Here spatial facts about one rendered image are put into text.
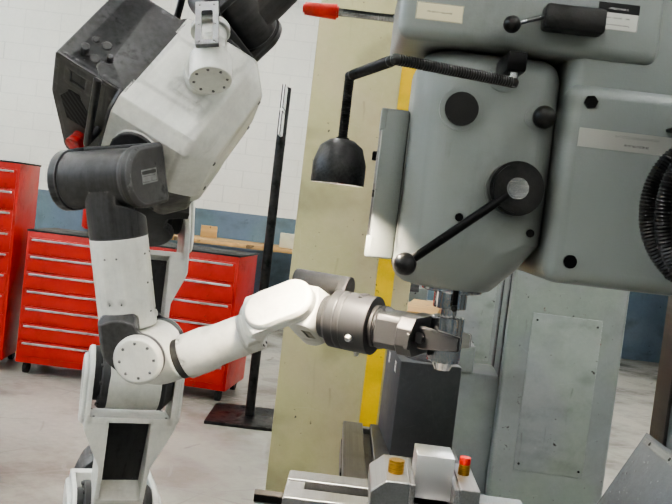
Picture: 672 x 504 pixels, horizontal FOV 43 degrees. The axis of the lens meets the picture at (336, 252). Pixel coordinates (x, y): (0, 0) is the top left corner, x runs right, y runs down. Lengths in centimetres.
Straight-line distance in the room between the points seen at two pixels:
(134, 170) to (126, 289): 18
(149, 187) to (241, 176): 897
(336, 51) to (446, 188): 189
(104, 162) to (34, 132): 959
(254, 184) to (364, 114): 737
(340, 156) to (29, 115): 991
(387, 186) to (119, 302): 45
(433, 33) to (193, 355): 60
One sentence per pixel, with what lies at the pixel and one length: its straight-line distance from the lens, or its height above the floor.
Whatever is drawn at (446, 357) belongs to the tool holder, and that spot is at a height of 121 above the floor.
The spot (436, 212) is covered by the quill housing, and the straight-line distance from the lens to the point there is 113.
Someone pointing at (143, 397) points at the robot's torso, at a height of 98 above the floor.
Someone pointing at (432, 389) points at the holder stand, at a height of 108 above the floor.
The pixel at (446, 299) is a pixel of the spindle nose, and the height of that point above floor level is 129.
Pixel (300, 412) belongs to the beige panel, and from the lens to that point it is 303.
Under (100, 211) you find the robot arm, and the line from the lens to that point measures 133.
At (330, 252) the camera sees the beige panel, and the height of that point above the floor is 125.
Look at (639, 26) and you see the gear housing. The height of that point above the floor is 168.
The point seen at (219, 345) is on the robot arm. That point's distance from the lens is 133.
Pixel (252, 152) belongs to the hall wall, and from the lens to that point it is 1030.
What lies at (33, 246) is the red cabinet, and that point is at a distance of 621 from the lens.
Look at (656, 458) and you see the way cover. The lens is 143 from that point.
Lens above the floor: 140
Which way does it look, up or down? 3 degrees down
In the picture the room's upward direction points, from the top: 7 degrees clockwise
